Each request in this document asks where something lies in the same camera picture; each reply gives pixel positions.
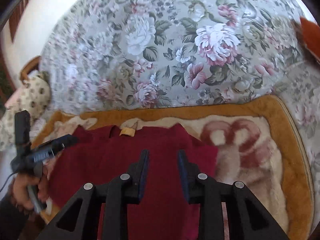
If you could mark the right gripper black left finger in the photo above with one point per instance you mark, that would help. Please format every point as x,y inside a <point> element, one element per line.
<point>100,211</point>

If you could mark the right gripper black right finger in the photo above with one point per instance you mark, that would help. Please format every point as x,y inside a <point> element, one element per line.
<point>246,216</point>

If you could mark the dark red knit garment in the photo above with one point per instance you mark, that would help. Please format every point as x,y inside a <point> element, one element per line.
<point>104,153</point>

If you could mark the person's left hand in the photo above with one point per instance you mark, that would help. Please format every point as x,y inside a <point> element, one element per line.
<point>20,192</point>

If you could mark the cream spotted pillow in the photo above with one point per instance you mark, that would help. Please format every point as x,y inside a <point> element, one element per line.
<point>34,96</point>

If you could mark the cream and orange plush blanket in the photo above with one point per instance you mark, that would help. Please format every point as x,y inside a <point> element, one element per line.
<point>257,143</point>

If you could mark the wooden headboard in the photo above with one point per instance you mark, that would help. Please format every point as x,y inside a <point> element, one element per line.
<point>32,65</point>

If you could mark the grey floral bedspread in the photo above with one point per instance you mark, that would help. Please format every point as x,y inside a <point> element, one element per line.
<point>109,54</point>

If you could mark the orange-brown pillow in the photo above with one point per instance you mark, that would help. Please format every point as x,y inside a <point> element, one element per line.
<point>311,36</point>

